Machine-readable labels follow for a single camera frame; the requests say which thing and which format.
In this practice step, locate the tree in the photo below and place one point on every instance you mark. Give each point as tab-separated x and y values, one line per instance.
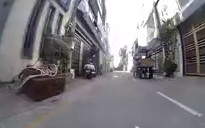
123	56
169	46

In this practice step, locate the street cart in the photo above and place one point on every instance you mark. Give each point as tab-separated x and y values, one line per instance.
145	68

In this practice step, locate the green potted plants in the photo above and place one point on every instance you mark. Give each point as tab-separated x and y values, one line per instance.
56	53

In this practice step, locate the row of buildings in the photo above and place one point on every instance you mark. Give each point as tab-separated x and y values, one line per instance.
146	33

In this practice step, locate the brown planter box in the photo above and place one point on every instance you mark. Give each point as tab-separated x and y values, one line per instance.
43	88

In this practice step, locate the pale tangled pile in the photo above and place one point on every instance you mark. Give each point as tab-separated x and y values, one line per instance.
36	70

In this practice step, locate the pale building with dark windows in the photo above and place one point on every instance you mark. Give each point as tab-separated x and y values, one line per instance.
15	36

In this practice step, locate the building with slatted gate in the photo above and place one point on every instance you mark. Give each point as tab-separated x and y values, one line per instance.
198	46

